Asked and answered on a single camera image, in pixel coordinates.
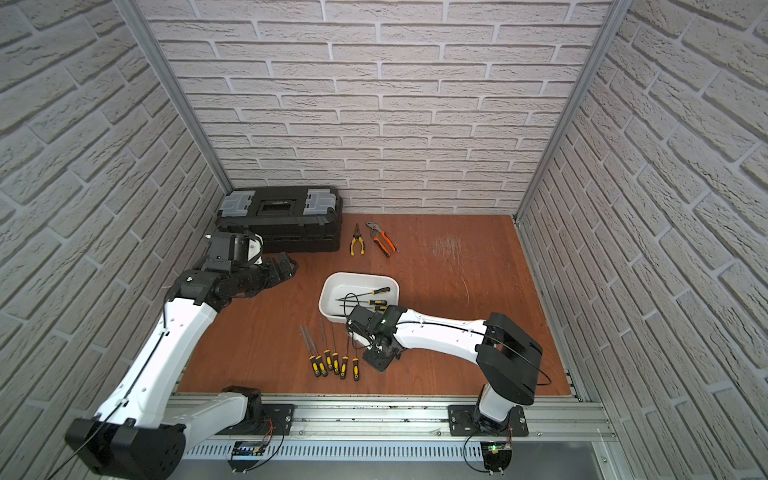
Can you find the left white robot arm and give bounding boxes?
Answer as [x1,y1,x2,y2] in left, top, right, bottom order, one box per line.
[65,232,298,479]

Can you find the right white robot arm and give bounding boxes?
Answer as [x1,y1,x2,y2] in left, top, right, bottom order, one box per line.
[346,305,544,435]

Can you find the white rectangular storage box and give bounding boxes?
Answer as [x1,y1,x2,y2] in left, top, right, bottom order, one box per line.
[318,272,400,323]

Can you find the black plastic toolbox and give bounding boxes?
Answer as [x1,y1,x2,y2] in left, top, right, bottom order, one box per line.
[216,186,343,253]

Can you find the right controller board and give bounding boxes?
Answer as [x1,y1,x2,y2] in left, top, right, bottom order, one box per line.
[480,442,513,474]

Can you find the controller board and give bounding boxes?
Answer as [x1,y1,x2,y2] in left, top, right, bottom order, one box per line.
[228,441,272,473]
[480,442,513,474]

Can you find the left controller board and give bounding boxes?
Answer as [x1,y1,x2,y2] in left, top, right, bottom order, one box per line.
[228,441,272,473]

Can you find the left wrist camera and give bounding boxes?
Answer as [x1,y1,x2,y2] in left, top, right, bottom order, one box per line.
[243,233,263,265]

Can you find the yellow handled pliers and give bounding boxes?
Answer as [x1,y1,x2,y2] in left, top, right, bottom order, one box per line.
[350,224,365,256]

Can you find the orange handled pliers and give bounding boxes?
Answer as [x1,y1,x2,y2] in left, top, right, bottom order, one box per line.
[366,222,397,258]

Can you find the aluminium mounting rail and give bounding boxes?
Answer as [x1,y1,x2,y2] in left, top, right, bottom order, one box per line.
[161,394,619,445]

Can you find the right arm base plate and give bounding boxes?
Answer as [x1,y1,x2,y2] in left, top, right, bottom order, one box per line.
[447,405,529,438]

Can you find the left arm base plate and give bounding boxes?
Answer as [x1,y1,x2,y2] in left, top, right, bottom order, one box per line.
[218,403,295,437]

